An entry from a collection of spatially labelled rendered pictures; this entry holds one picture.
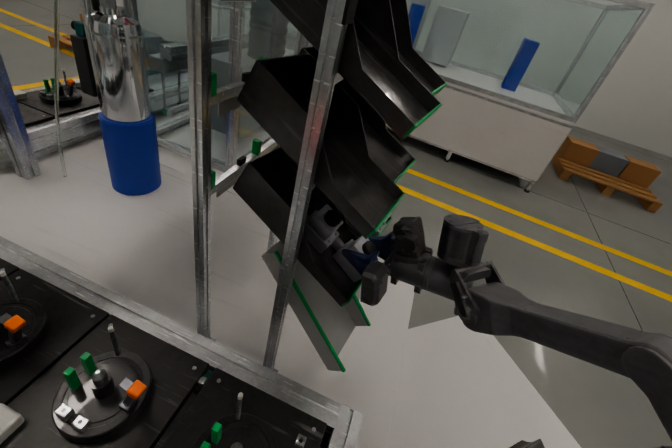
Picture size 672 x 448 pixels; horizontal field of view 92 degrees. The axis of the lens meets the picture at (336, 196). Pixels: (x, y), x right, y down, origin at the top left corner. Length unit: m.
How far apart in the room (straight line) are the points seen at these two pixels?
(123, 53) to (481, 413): 1.32
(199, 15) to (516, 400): 1.07
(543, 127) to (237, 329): 3.84
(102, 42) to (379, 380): 1.13
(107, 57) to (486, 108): 3.67
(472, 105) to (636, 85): 5.46
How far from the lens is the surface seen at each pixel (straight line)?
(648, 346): 0.42
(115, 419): 0.73
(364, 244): 0.59
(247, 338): 0.92
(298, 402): 0.76
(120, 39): 1.14
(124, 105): 1.19
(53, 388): 0.81
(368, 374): 0.93
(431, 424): 0.94
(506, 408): 1.07
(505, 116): 4.19
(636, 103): 9.30
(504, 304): 0.48
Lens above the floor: 1.65
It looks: 34 degrees down
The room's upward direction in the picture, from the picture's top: 15 degrees clockwise
